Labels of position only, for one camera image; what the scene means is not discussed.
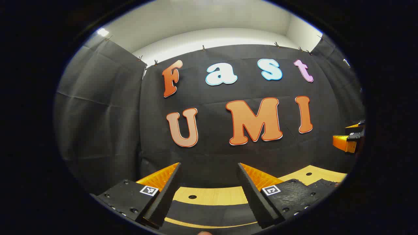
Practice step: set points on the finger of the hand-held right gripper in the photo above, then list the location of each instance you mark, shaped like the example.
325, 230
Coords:
343, 143
355, 129

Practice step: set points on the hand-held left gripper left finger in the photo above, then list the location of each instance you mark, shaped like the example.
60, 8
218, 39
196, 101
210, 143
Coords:
168, 192

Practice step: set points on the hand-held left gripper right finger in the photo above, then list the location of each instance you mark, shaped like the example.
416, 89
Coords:
253, 195

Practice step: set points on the dark grey jeans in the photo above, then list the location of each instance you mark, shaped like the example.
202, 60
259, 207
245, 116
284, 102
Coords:
209, 213

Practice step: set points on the black backdrop cloth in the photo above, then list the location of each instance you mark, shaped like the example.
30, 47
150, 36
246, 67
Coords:
209, 156

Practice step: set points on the ceiling light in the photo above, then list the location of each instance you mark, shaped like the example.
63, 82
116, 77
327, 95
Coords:
103, 32

